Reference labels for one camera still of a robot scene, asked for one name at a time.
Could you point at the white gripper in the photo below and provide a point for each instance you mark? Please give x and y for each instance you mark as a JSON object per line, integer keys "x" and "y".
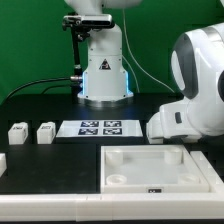
{"x": 154, "y": 130}

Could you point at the white square tabletop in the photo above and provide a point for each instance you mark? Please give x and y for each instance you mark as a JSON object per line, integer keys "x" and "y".
{"x": 150, "y": 169}

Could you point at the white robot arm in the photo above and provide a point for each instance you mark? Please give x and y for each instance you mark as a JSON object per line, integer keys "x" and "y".
{"x": 197, "y": 64}

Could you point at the white marker sheet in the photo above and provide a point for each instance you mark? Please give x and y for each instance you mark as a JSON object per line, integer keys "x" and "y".
{"x": 100, "y": 128}

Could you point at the white L-shaped fence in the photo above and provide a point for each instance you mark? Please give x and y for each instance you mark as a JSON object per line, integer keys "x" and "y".
{"x": 110, "y": 207}

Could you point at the white block left edge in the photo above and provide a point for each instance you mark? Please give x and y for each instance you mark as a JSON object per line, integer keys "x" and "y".
{"x": 3, "y": 164}

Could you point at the black camera on stand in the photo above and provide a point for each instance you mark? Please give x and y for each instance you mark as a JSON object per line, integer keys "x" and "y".
{"x": 80, "y": 27}

